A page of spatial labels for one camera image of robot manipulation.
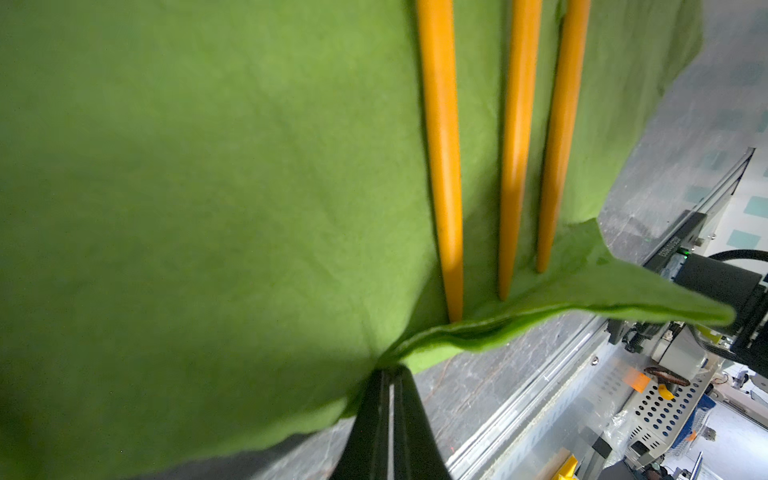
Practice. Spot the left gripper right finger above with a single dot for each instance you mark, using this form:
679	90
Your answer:
415	451

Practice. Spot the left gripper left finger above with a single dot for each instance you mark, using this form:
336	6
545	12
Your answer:
365	455

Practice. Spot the green paper napkin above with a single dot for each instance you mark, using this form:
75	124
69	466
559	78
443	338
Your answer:
216	216

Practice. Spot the orange plastic spoon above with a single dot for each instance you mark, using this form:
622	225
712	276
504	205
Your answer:
440	95

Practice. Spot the orange plastic fork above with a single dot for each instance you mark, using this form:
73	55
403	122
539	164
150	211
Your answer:
517	125

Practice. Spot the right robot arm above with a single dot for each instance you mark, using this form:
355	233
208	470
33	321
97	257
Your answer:
743	341

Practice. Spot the aluminium mounting rail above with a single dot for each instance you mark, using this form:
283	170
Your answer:
514	411

